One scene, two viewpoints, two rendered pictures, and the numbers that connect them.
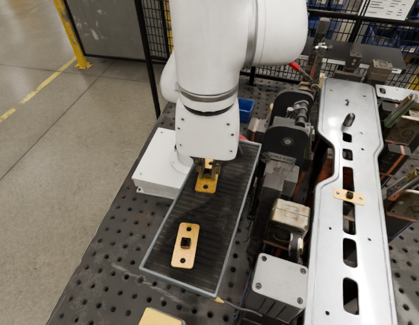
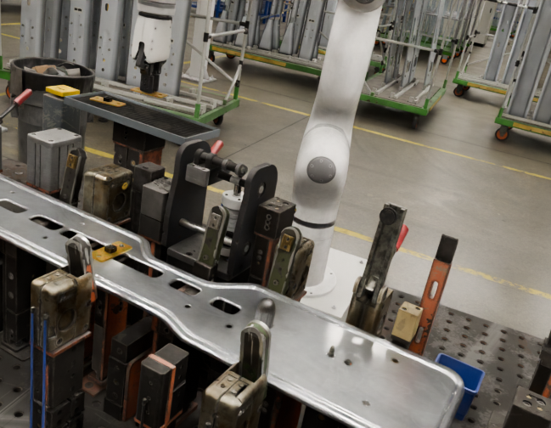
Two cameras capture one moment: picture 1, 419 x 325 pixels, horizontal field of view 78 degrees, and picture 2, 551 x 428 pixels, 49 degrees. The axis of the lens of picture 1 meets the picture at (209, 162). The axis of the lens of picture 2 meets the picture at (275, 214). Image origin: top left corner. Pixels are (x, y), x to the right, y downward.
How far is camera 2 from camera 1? 160 cm
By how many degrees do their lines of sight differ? 77
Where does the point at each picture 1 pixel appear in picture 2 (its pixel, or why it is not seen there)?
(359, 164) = (157, 287)
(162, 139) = (344, 260)
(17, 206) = not seen: hidden behind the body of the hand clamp
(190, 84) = not seen: outside the picture
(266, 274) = (64, 132)
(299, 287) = (42, 136)
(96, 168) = not seen: hidden behind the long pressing
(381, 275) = (5, 225)
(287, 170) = (163, 187)
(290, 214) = (108, 169)
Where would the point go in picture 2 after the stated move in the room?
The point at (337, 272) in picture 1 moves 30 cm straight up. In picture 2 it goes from (36, 208) to (38, 64)
